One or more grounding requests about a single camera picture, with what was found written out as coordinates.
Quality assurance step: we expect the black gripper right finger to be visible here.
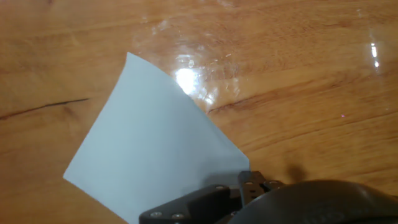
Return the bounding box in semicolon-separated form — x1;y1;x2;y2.
238;170;285;208

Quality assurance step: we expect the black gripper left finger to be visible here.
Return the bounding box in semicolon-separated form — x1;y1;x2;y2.
139;184;243;224

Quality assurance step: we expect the wooden board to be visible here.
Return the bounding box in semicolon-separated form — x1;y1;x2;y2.
0;0;398;224

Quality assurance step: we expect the white paper sheet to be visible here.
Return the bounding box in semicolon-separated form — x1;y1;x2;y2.
63;52;251;224

